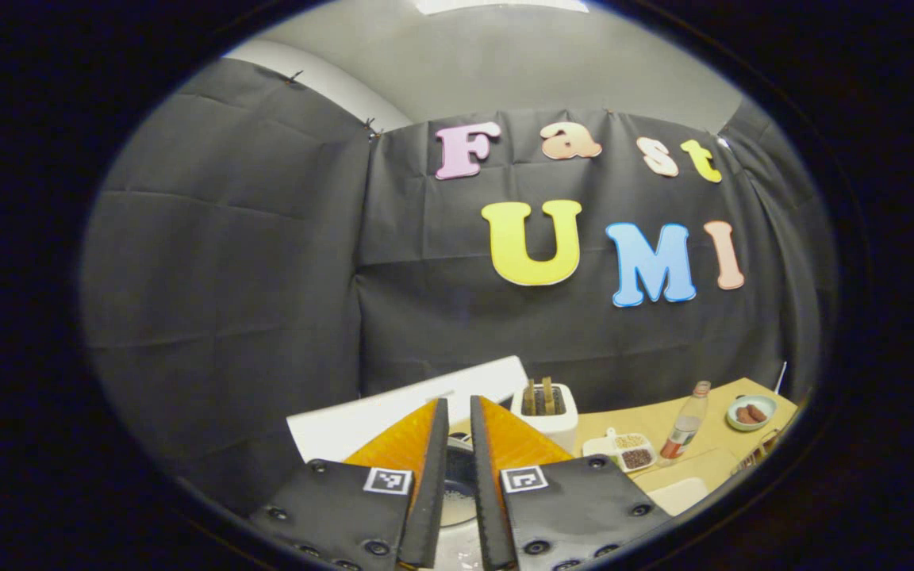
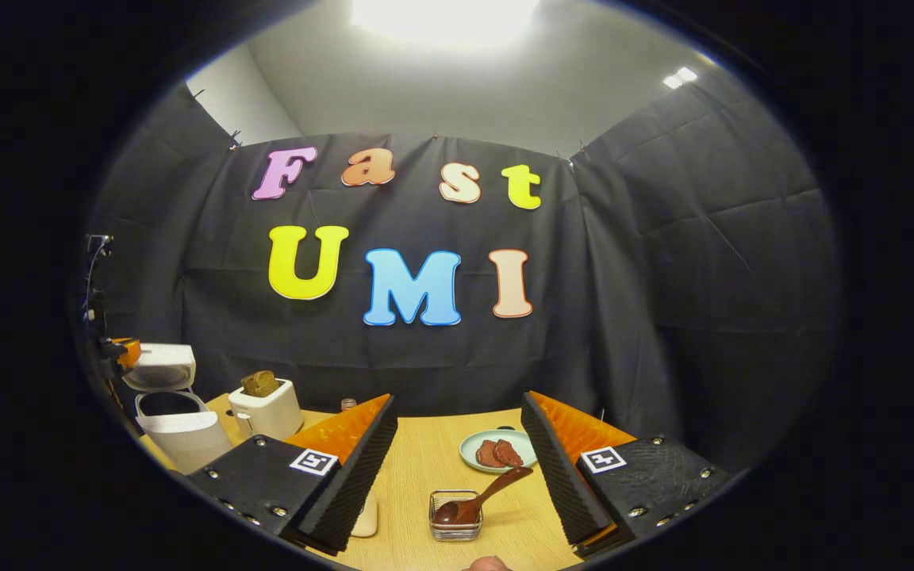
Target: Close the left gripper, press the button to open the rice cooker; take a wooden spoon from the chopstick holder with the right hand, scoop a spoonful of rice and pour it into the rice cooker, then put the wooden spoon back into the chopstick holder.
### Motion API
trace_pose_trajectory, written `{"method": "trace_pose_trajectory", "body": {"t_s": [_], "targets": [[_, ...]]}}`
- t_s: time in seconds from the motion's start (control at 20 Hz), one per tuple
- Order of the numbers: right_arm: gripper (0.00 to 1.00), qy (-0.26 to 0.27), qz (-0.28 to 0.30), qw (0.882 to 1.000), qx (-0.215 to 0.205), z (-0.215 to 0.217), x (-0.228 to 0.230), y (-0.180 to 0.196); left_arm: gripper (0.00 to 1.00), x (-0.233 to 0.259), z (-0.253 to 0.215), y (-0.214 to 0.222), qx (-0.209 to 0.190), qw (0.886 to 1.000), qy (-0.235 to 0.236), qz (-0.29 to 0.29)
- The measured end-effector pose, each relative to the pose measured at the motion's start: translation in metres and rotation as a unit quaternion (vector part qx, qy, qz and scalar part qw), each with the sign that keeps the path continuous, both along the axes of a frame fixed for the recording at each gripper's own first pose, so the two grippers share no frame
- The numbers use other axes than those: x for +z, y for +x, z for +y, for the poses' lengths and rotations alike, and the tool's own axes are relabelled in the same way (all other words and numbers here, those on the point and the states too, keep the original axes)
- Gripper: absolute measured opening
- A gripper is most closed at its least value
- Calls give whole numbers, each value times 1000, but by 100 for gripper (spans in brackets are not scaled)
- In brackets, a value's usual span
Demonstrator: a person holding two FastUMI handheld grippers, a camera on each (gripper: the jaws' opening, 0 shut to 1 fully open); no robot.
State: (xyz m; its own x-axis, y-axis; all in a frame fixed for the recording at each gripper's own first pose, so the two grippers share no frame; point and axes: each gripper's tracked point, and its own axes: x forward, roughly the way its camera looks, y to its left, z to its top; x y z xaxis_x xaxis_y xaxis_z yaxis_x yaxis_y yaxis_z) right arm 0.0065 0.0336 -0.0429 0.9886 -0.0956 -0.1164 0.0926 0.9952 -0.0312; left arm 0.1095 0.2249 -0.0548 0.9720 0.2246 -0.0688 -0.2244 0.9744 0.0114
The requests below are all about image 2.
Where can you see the white toaster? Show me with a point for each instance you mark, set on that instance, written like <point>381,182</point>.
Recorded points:
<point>266,416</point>

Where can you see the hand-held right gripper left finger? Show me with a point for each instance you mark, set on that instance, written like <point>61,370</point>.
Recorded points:
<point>358,484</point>

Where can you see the white rice cooker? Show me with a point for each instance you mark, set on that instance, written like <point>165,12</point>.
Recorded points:
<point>187,436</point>

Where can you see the pale green plate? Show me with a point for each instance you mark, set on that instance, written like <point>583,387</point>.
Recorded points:
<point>469,452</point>

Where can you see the red meat slice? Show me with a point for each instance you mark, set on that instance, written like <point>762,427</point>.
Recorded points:
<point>510,452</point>
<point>489,454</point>

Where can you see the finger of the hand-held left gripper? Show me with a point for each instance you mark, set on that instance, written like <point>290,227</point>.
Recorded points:
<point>130,353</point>

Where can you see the black backdrop cloth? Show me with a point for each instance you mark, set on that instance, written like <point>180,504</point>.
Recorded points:
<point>663,317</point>

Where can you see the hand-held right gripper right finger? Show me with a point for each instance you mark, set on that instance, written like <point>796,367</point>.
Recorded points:
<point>560,484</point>

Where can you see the large ceiling light panel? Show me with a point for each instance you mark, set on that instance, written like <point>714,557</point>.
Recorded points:
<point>445,20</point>

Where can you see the small ceiling light panel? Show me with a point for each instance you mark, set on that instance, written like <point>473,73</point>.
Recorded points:
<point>679,77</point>

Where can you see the brown wooden spoon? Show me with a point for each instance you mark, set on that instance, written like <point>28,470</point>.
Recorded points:
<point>497,485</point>

